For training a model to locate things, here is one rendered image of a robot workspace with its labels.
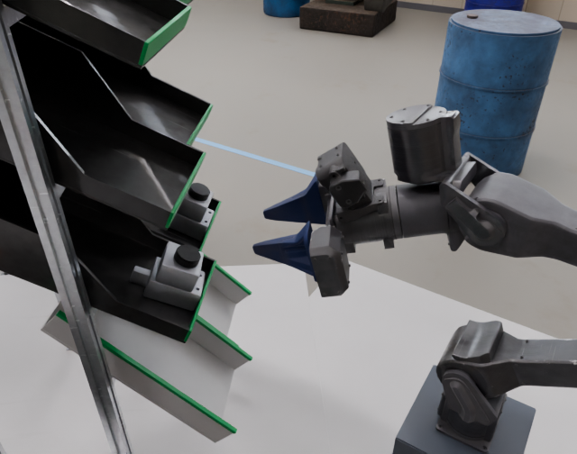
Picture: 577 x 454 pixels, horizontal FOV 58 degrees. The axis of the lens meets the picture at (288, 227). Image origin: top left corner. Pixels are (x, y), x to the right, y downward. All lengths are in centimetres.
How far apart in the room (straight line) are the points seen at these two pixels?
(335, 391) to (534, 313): 171
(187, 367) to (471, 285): 201
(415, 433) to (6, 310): 90
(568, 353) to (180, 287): 42
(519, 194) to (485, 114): 279
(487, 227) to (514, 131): 291
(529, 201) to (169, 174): 37
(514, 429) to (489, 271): 204
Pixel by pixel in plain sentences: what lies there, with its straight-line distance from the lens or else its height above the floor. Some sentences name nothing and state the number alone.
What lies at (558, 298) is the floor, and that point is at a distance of 273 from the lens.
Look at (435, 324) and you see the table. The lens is 114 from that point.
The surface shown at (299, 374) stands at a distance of 102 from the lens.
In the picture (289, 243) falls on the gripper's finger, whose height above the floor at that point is 133.
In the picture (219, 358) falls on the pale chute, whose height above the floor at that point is 102.
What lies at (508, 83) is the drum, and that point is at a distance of 326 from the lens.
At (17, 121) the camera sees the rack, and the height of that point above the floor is 147.
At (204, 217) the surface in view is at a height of 122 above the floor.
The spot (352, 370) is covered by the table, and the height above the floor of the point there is 86.
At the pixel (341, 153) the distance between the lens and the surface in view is 52.
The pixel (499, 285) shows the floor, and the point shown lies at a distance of 270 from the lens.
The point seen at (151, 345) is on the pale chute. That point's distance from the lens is 77.
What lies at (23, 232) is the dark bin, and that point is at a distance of 60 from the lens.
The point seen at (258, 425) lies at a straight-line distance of 95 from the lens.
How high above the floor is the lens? 164
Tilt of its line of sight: 35 degrees down
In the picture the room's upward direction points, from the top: straight up
